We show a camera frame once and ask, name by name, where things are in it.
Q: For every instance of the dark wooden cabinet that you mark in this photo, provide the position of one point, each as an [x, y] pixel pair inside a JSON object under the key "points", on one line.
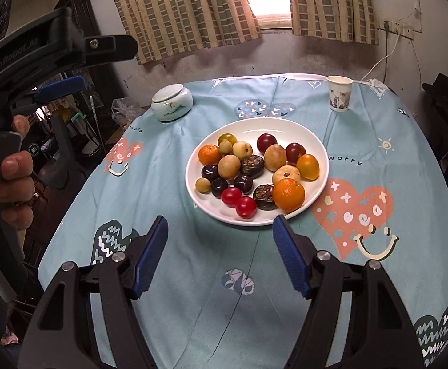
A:
{"points": [[85, 7]]}

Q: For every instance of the printed paper cup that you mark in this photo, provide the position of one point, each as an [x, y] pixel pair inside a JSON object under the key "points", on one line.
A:
{"points": [[339, 96]]}

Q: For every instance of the green yellow tomato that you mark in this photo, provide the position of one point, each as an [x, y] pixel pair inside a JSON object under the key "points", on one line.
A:
{"points": [[227, 137]]}

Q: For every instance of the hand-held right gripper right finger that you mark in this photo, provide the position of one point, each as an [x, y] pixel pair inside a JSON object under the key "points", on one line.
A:
{"points": [[289, 257]]}

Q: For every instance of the tan pepino melon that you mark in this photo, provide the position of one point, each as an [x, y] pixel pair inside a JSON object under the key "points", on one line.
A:
{"points": [[274, 157]]}

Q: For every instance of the small mandarin orange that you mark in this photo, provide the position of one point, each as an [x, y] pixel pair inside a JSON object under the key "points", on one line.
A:
{"points": [[209, 154]]}

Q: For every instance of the red cherry tomato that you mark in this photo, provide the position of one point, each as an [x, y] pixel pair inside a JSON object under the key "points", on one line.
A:
{"points": [[246, 206], [230, 196]]}

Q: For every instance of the small olive green fruit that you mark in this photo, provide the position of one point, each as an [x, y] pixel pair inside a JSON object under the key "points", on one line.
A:
{"points": [[202, 185]]}

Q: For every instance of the brick pattern curtain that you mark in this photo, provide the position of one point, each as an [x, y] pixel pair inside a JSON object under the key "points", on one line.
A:
{"points": [[178, 7], [331, 4]]}

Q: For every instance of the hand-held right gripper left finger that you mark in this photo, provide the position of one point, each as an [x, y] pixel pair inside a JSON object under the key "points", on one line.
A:
{"points": [[151, 257]]}

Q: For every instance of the person's left hand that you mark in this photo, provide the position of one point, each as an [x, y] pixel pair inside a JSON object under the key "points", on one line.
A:
{"points": [[16, 169]]}

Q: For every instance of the orange yellow tomato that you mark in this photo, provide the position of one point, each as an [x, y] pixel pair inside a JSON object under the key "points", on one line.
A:
{"points": [[308, 167]]}

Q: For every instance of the dark passion fruit large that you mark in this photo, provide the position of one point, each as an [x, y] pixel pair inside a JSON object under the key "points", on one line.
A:
{"points": [[265, 196]]}

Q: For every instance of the dark red plum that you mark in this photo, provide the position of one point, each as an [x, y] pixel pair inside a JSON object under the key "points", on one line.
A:
{"points": [[295, 153], [266, 142]]}

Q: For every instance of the blue printed tablecloth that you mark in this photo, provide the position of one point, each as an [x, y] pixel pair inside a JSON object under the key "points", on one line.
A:
{"points": [[216, 276]]}

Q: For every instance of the large mandarin orange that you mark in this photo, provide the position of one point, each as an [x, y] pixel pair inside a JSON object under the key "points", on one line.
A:
{"points": [[288, 195]]}

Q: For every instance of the white plate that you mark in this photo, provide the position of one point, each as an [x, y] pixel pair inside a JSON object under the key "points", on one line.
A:
{"points": [[316, 192]]}

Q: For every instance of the white wall socket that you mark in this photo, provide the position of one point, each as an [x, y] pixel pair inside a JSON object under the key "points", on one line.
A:
{"points": [[397, 27]]}

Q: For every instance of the clear plastic bag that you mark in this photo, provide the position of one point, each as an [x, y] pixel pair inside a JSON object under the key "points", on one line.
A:
{"points": [[126, 109]]}

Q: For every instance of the white ceramic lidded jar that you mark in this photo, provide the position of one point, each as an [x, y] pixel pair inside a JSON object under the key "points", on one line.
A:
{"points": [[172, 105]]}

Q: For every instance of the small yellow loquat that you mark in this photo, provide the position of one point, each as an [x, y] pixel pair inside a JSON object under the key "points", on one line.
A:
{"points": [[226, 148]]}

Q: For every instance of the small pale yellow fruit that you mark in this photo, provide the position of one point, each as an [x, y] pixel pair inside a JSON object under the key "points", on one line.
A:
{"points": [[285, 175]]}

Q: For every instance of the dark purple plum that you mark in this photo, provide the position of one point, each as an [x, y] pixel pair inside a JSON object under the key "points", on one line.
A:
{"points": [[210, 172], [243, 182], [219, 186]]}

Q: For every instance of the pale yellow spotted fruit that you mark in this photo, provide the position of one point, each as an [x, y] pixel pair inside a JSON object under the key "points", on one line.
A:
{"points": [[242, 149]]}

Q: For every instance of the black hat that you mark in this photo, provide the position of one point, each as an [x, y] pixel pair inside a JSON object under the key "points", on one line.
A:
{"points": [[443, 84]]}

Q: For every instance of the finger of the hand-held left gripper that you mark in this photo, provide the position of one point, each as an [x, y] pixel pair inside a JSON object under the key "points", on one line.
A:
{"points": [[62, 86], [104, 48]]}

